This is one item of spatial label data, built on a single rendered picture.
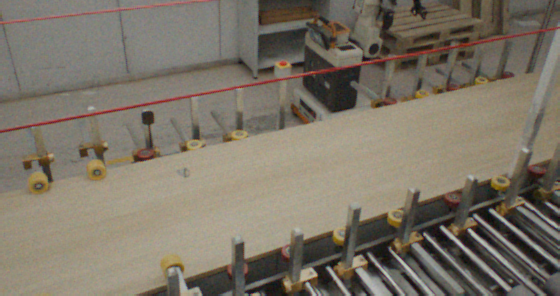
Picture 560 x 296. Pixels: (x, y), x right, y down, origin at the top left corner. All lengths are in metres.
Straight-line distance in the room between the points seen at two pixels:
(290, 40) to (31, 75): 2.72
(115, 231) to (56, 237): 0.23
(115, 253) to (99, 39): 3.40
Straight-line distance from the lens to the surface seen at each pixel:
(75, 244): 2.23
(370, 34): 4.35
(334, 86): 4.16
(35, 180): 2.50
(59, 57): 5.31
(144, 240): 2.17
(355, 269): 2.16
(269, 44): 5.86
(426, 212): 2.63
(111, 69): 5.42
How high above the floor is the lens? 2.37
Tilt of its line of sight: 32 degrees down
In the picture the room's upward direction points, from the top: 2 degrees clockwise
